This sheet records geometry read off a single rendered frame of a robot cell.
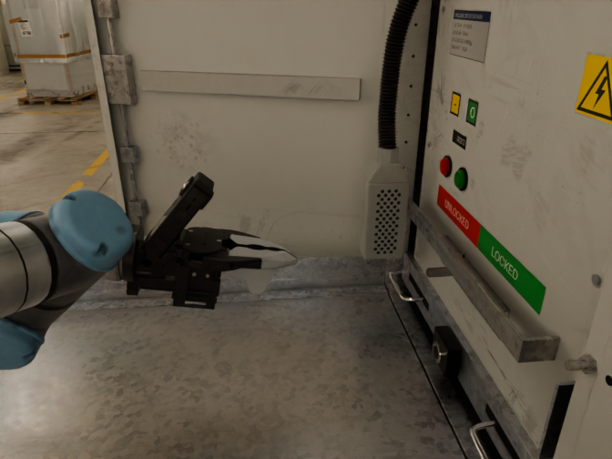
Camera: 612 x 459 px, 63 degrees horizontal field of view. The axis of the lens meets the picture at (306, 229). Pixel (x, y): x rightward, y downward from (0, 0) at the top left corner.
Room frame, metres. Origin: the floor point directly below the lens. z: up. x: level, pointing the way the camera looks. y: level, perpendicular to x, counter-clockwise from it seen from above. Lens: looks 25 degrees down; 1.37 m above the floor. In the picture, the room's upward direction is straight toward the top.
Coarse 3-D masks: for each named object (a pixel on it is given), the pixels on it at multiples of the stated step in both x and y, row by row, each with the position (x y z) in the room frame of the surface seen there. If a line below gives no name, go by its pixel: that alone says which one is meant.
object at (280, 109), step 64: (128, 0) 1.09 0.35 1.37; (192, 0) 1.05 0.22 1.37; (256, 0) 1.02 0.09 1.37; (320, 0) 0.99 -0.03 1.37; (384, 0) 0.96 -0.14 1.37; (128, 64) 1.08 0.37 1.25; (192, 64) 1.06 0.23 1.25; (256, 64) 1.02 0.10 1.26; (320, 64) 0.99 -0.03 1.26; (128, 128) 1.10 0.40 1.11; (192, 128) 1.06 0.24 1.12; (256, 128) 1.02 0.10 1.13; (320, 128) 0.99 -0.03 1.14; (128, 192) 1.11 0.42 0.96; (256, 192) 1.02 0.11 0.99; (320, 192) 0.99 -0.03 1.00; (320, 256) 0.99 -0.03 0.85
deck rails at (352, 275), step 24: (312, 264) 0.86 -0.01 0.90; (336, 264) 0.86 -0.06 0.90; (360, 264) 0.86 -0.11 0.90; (384, 264) 0.87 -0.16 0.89; (96, 288) 0.81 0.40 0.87; (120, 288) 0.82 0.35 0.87; (240, 288) 0.84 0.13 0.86; (288, 288) 0.85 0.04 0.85; (312, 288) 0.85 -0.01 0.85; (336, 288) 0.85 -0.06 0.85; (360, 288) 0.85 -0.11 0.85; (384, 288) 0.85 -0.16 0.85
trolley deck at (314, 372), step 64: (64, 320) 0.75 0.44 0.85; (128, 320) 0.75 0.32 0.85; (192, 320) 0.75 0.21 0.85; (256, 320) 0.75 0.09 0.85; (320, 320) 0.75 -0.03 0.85; (384, 320) 0.75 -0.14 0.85; (0, 384) 0.58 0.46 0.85; (64, 384) 0.58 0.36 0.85; (128, 384) 0.58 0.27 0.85; (192, 384) 0.58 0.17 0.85; (256, 384) 0.58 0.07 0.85; (320, 384) 0.58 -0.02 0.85; (384, 384) 0.58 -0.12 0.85; (0, 448) 0.46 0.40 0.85; (64, 448) 0.46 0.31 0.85; (128, 448) 0.46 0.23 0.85; (192, 448) 0.46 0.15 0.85; (256, 448) 0.46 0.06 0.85; (320, 448) 0.46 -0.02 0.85; (384, 448) 0.46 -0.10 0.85; (448, 448) 0.46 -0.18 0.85
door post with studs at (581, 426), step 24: (600, 312) 0.32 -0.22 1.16; (600, 336) 0.31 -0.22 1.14; (576, 360) 0.31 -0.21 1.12; (600, 360) 0.30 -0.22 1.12; (576, 384) 0.32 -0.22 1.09; (600, 384) 0.29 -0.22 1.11; (576, 408) 0.31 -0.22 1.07; (600, 408) 0.28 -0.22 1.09; (576, 432) 0.30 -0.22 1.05; (600, 432) 0.28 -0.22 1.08; (576, 456) 0.29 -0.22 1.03; (600, 456) 0.27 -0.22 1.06
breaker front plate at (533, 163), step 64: (448, 0) 0.81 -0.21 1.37; (512, 0) 0.61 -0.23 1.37; (576, 0) 0.49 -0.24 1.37; (448, 64) 0.78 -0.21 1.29; (512, 64) 0.59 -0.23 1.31; (576, 64) 0.47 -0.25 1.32; (448, 128) 0.75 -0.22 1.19; (512, 128) 0.57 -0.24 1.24; (576, 128) 0.45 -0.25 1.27; (448, 192) 0.72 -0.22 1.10; (512, 192) 0.54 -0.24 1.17; (576, 192) 0.43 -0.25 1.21; (576, 256) 0.41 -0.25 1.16; (512, 320) 0.49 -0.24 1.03; (576, 320) 0.39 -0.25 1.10; (512, 384) 0.46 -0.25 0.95
